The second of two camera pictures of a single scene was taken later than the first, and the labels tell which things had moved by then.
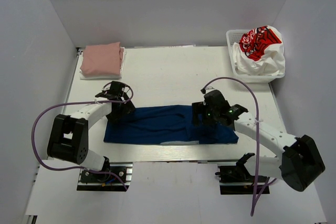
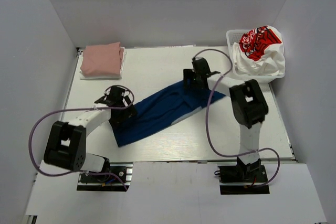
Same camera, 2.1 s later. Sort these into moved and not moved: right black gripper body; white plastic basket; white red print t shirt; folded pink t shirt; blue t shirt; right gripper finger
Moved: blue t shirt; right gripper finger; right black gripper body
Not moved: white plastic basket; folded pink t shirt; white red print t shirt
